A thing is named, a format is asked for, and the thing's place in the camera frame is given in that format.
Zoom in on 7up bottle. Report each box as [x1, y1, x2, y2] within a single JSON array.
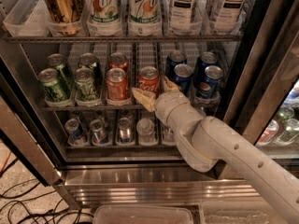
[[128, 0, 159, 23], [88, 0, 121, 23]]

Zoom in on orange soda can front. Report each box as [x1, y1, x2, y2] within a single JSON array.
[[106, 68, 128, 101]]

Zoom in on orange soda can rear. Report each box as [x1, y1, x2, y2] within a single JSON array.
[[108, 52, 129, 73]]

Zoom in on gold tall can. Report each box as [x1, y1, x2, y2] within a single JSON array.
[[44, 0, 85, 35]]

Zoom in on black floor cables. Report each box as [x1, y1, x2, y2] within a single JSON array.
[[0, 158, 94, 224]]

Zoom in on stainless steel fridge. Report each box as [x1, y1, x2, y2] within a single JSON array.
[[0, 0, 299, 210]]

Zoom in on blue pepsi can rear left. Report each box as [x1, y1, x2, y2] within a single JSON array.
[[165, 49, 187, 78]]

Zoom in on blue pepsi can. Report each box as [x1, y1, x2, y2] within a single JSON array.
[[172, 63, 192, 94], [165, 49, 187, 78], [192, 51, 219, 87], [196, 65, 223, 99]]

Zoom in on blue silver can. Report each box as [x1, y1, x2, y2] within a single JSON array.
[[64, 119, 87, 145], [90, 119, 108, 145]]

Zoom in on empty clear shelf bin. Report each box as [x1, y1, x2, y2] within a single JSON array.
[[4, 0, 50, 37]]

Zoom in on blue pepsi can front right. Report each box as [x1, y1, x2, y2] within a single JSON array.
[[196, 65, 223, 99]]

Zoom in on green can front left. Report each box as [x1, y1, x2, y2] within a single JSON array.
[[37, 68, 69, 103]]

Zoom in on steel fridge door left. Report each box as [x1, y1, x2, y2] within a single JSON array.
[[0, 62, 62, 186]]

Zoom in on blue silver can bottom left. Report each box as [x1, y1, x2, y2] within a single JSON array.
[[64, 119, 87, 145]]

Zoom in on clear water bottle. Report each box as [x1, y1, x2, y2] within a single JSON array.
[[136, 119, 155, 144], [163, 126, 174, 143]]

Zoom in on left 7up bottle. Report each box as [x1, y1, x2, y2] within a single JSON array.
[[88, 0, 121, 23]]

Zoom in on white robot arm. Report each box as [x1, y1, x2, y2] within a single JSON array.
[[132, 81, 299, 224]]

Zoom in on green can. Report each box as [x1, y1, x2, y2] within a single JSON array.
[[78, 52, 103, 87], [37, 68, 69, 103], [75, 68, 99, 101], [46, 53, 73, 90]]

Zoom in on clear plastic container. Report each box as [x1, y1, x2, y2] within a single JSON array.
[[93, 205, 193, 224], [199, 199, 281, 224]]

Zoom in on green can rear left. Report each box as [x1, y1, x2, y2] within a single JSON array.
[[46, 53, 73, 90]]

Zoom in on glass fridge door right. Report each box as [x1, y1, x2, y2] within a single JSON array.
[[217, 0, 299, 162]]

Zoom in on left teas tea bottle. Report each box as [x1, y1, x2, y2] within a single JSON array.
[[169, 0, 198, 30]]

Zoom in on orange soda can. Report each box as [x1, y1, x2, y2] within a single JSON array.
[[108, 52, 129, 73], [106, 68, 128, 101]]

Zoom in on right 7up bottle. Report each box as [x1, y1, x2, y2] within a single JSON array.
[[128, 0, 159, 23]]

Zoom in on right teas tea bottle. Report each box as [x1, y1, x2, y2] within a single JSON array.
[[208, 0, 245, 33]]

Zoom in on teas tea bottle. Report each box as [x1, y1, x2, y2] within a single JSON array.
[[169, 0, 198, 30], [208, 0, 245, 33]]

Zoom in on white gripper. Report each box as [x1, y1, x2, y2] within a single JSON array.
[[132, 76, 200, 127]]

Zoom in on blue pepsi can front left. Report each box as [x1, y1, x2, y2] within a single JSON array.
[[172, 63, 192, 94]]

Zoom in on blue pepsi can rear right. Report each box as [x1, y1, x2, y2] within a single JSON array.
[[192, 51, 219, 87]]

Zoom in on red coca cola can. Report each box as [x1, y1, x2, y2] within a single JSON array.
[[137, 66, 160, 94]]

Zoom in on clear plastic container right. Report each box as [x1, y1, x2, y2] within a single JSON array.
[[199, 199, 281, 224]]

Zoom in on clear plastic container left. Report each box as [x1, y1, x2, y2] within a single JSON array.
[[93, 205, 193, 224]]

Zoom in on orange floor cable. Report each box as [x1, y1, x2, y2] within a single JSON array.
[[0, 150, 13, 173]]

